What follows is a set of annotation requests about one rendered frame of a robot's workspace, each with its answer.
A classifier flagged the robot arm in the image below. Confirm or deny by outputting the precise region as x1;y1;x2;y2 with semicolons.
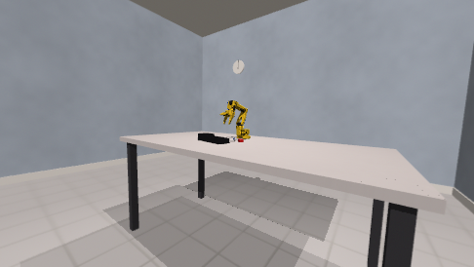
227;100;251;139

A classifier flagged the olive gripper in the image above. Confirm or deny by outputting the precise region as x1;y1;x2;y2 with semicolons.
220;110;235;125

